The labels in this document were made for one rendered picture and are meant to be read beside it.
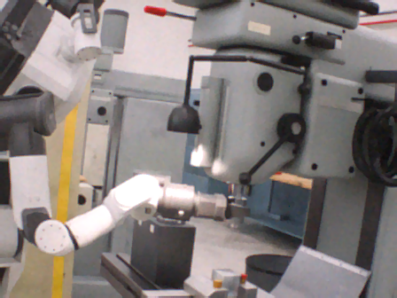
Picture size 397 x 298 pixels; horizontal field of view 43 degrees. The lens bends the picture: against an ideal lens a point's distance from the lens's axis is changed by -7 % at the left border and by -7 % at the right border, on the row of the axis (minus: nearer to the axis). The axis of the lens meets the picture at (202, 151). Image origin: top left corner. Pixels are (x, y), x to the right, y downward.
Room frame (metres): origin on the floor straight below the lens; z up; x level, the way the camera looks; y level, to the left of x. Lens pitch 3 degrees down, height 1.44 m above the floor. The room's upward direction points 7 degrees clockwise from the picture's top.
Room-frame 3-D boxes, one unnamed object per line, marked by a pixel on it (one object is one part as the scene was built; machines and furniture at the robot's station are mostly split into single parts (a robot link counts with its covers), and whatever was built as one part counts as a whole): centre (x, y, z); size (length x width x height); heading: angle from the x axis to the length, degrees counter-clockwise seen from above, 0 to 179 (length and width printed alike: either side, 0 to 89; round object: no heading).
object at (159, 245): (1.66, 0.09, 1.04); 0.22 x 0.12 x 0.20; 28
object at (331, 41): (1.21, -0.22, 1.66); 0.12 x 0.04 x 0.04; 119
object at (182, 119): (1.18, 0.05, 1.44); 0.07 x 0.07 x 0.06
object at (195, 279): (1.27, -0.05, 1.03); 0.12 x 0.06 x 0.04; 28
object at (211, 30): (1.32, -0.14, 1.68); 0.34 x 0.24 x 0.10; 119
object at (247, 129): (1.30, -0.10, 1.47); 0.21 x 0.19 x 0.32; 29
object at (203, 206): (1.29, -0.01, 1.24); 0.13 x 0.12 x 0.10; 4
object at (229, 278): (1.30, -0.10, 1.05); 0.06 x 0.05 x 0.06; 28
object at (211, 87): (1.25, 0.00, 1.45); 0.04 x 0.04 x 0.21; 29
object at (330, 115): (1.39, -0.27, 1.47); 0.24 x 0.19 x 0.26; 29
